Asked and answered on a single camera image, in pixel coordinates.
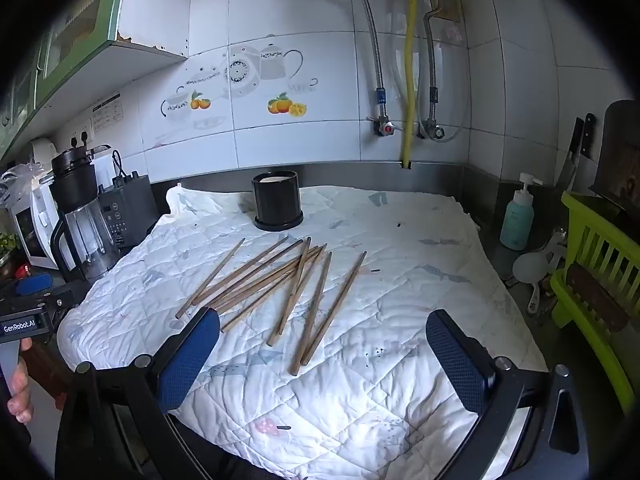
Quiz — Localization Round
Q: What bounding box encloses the red handle valve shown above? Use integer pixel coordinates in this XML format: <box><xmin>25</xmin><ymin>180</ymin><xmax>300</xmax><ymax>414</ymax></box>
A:
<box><xmin>367</xmin><ymin>114</ymin><xmax>402</xmax><ymax>139</ymax></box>

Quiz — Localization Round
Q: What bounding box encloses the white quilted cloth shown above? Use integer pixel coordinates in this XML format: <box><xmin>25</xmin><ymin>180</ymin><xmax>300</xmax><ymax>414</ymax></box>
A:
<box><xmin>56</xmin><ymin>182</ymin><xmax>548</xmax><ymax>480</ymax></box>

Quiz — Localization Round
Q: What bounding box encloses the teal soap pump bottle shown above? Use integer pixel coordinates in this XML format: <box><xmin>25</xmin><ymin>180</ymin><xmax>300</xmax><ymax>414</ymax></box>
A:
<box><xmin>500</xmin><ymin>172</ymin><xmax>544</xmax><ymax>252</ymax></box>

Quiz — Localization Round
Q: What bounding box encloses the green dish rack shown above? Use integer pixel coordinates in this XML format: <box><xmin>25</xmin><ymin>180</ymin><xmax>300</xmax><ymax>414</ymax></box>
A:
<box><xmin>550</xmin><ymin>191</ymin><xmax>640</xmax><ymax>416</ymax></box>

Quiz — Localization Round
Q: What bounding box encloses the person's left hand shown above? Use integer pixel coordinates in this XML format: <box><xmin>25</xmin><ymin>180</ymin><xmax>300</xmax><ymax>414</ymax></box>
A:
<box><xmin>6</xmin><ymin>337</ymin><xmax>35</xmax><ymax>427</ymax></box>

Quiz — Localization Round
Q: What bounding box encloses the wall label sticker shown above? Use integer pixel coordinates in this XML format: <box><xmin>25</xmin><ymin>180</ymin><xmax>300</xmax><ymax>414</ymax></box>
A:
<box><xmin>91</xmin><ymin>92</ymin><xmax>124</xmax><ymax>134</ymax></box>

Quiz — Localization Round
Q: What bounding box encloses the white rice paddle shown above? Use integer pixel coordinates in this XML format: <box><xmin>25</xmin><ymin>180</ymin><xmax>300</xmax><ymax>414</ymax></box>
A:
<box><xmin>512</xmin><ymin>230</ymin><xmax>569</xmax><ymax>316</ymax></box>

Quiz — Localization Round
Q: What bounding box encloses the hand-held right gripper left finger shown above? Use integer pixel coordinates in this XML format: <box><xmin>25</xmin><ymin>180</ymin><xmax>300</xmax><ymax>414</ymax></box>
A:
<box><xmin>54</xmin><ymin>306</ymin><xmax>222</xmax><ymax>480</ymax></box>

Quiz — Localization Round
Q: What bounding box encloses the white kettle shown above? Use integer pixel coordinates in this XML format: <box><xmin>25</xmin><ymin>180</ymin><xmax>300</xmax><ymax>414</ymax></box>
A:
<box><xmin>27</xmin><ymin>137</ymin><xmax>58</xmax><ymax>171</ymax></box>

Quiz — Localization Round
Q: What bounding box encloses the black power cable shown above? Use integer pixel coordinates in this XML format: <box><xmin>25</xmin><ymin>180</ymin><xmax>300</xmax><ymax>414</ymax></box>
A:
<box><xmin>111</xmin><ymin>149</ymin><xmax>132</xmax><ymax>182</ymax></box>

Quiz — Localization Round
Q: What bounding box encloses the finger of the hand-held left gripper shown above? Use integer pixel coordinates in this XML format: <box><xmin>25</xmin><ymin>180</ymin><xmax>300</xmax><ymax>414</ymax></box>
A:
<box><xmin>14</xmin><ymin>271</ymin><xmax>92</xmax><ymax>318</ymax></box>

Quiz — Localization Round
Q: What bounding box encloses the pile of wooden chopsticks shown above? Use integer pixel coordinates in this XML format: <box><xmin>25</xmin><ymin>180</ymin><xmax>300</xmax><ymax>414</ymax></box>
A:
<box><xmin>175</xmin><ymin>236</ymin><xmax>368</xmax><ymax>377</ymax></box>

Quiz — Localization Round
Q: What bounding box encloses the dark brown block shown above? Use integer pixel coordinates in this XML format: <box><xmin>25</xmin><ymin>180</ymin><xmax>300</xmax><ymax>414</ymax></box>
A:
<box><xmin>565</xmin><ymin>262</ymin><xmax>632</xmax><ymax>334</ymax></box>

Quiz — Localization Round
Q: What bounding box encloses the white microwave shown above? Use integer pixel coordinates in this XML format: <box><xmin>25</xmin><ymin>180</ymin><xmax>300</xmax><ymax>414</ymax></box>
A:
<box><xmin>9</xmin><ymin>175</ymin><xmax>67</xmax><ymax>271</ymax></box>

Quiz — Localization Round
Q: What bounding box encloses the black handle knife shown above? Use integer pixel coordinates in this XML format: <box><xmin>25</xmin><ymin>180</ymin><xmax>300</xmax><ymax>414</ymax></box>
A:
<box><xmin>580</xmin><ymin>112</ymin><xmax>597</xmax><ymax>161</ymax></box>

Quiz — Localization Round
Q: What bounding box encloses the clear plastic bag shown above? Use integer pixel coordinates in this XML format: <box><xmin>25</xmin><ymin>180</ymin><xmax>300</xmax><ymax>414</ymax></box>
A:
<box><xmin>0</xmin><ymin>160</ymin><xmax>51</xmax><ymax>206</ymax></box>

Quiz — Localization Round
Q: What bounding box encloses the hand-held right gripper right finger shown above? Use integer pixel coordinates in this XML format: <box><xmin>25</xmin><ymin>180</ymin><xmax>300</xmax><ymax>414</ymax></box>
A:
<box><xmin>425</xmin><ymin>309</ymin><xmax>596</xmax><ymax>480</ymax></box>

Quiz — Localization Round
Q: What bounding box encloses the metal valve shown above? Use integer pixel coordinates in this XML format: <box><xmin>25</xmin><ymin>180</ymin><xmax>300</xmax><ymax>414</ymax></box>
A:
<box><xmin>419</xmin><ymin>117</ymin><xmax>447</xmax><ymax>142</ymax></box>

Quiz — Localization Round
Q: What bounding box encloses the black chopstick holder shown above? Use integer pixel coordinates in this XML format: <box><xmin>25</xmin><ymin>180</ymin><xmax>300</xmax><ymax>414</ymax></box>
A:
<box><xmin>251</xmin><ymin>170</ymin><xmax>305</xmax><ymax>233</ymax></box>

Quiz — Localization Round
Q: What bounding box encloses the dark cutting board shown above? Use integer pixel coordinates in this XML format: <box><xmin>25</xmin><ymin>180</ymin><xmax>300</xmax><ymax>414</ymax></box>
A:
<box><xmin>589</xmin><ymin>100</ymin><xmax>640</xmax><ymax>212</ymax></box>

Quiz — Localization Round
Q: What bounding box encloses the braided metal hose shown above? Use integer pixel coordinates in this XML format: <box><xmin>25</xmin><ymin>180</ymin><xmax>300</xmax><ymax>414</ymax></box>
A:
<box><xmin>422</xmin><ymin>0</ymin><xmax>444</xmax><ymax>126</ymax></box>
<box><xmin>336</xmin><ymin>0</ymin><xmax>389</xmax><ymax>107</ymax></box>

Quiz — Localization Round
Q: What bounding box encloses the black blender base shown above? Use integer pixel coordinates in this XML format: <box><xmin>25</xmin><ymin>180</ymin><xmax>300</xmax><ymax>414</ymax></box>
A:
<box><xmin>97</xmin><ymin>172</ymin><xmax>161</xmax><ymax>249</ymax></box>

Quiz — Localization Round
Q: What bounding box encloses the yellow gas hose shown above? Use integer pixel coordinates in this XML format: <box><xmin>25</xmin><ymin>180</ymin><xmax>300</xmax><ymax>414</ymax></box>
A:
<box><xmin>401</xmin><ymin>0</ymin><xmax>422</xmax><ymax>170</ymax></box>

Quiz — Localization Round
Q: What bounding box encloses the black handle cleaver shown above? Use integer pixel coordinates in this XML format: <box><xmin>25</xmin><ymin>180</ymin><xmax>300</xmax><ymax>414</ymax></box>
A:
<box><xmin>554</xmin><ymin>117</ymin><xmax>585</xmax><ymax>194</ymax></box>

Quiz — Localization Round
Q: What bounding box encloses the green wall cabinet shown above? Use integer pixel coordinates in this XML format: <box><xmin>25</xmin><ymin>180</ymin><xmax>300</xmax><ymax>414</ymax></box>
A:
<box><xmin>0</xmin><ymin>0</ymin><xmax>191</xmax><ymax>162</ymax></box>

